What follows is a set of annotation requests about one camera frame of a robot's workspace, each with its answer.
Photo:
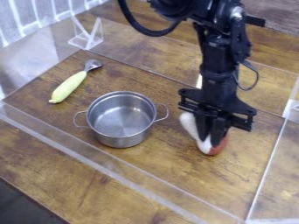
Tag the clear acrylic enclosure wall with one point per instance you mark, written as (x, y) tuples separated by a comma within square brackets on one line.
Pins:
[(247, 185)]

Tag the black strip on wall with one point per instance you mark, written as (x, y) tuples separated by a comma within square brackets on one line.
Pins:
[(255, 20)]

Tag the silver metal pot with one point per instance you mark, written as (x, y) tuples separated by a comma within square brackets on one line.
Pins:
[(120, 117)]

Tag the clear acrylic triangle bracket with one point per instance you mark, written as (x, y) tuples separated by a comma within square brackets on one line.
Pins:
[(87, 39)]

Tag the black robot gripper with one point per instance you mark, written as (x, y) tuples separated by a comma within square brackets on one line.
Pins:
[(216, 107)]

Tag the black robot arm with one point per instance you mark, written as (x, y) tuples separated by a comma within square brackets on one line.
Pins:
[(224, 47)]

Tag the yellow handled metal utensil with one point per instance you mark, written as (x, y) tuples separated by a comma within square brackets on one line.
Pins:
[(66, 87)]

